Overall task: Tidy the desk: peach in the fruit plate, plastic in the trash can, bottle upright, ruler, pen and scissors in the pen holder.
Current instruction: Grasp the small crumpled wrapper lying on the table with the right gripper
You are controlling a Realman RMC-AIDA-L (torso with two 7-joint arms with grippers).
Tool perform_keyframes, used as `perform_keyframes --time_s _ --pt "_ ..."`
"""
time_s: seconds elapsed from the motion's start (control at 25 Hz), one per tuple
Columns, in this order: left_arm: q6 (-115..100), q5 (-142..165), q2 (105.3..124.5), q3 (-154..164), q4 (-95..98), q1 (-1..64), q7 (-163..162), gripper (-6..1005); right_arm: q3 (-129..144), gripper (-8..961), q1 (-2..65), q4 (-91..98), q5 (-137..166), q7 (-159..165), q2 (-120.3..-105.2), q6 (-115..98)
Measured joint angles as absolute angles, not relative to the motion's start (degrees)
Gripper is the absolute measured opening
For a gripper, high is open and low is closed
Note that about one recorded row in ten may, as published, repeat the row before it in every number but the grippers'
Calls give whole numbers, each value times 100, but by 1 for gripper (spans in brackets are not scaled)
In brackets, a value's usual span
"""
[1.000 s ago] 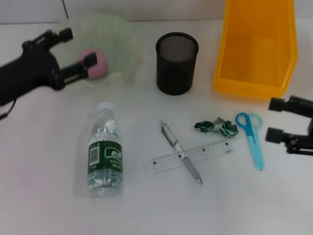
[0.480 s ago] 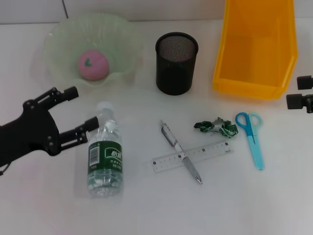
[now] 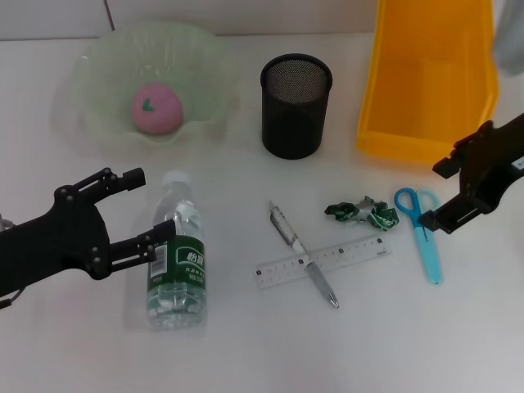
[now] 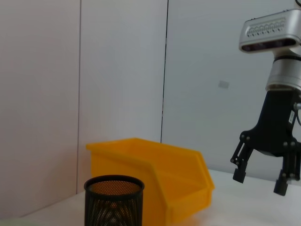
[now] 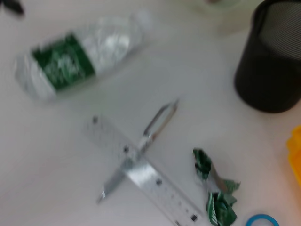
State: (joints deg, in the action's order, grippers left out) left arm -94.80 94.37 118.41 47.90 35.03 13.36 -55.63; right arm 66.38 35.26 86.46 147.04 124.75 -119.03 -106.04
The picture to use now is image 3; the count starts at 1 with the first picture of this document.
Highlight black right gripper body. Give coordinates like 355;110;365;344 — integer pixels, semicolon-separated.
457;112;524;215

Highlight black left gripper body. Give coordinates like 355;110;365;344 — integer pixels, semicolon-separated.
0;186;114;300

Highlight green label water bottle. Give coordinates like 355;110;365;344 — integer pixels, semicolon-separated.
146;170;206;332

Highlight blue scissors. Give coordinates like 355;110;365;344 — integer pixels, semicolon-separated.
394;187;444;286

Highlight green plastic wrapper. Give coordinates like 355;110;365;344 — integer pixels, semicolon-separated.
324;195;400;233

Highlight pink peach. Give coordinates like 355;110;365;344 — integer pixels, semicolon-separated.
130;81;184;135

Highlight transparent plastic ruler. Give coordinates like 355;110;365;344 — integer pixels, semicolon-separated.
254;235;392;291

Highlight grey white ballpoint pen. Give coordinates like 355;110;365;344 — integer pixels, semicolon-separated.
268;200;340;309

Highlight translucent green fruit plate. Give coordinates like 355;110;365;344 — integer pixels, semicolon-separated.
51;20;242;156

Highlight black mesh pen holder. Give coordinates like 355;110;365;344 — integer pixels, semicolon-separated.
260;52;333;160

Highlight yellow plastic bin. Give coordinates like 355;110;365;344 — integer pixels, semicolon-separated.
354;0;501;167

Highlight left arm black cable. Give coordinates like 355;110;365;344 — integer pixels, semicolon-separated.
0;286;24;310

